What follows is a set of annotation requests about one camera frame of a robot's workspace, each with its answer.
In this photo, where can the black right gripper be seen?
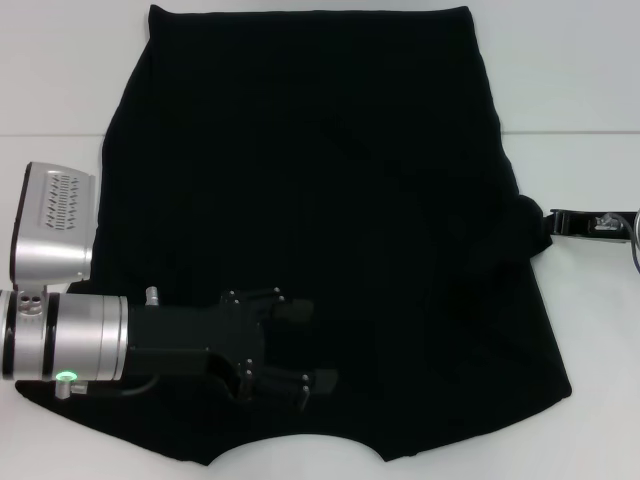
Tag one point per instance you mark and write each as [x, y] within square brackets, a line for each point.
[575, 225]

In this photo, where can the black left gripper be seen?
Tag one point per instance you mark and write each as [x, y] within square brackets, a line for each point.
[195, 335]

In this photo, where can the black shirt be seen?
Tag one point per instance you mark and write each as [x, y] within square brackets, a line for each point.
[310, 175]

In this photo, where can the silver round connector plug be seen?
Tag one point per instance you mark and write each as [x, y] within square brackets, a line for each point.
[153, 296]

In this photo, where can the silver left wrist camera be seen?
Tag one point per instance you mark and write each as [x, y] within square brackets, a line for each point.
[55, 220]

